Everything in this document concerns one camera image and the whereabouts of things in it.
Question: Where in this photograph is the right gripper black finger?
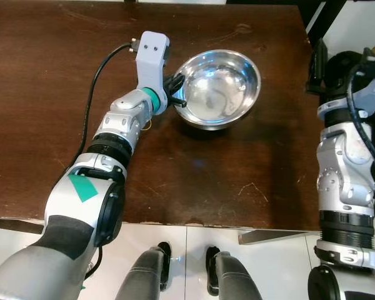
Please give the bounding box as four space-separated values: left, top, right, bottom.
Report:
307 39 328 94

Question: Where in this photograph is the shiny steel bowl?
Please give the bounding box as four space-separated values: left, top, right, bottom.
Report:
173 50 261 131

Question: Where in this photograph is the grey right robot leg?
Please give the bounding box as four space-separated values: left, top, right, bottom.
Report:
206 247 263 300

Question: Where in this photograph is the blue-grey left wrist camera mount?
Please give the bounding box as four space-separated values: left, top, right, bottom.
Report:
135 31 171 112

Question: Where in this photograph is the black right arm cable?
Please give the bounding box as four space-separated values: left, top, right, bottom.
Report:
347 59 375 201

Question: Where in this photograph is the black metal frame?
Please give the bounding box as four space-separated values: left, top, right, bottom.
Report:
300 0 351 46

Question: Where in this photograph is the grey metal table bracket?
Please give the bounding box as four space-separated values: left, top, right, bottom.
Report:
237 229 310 245

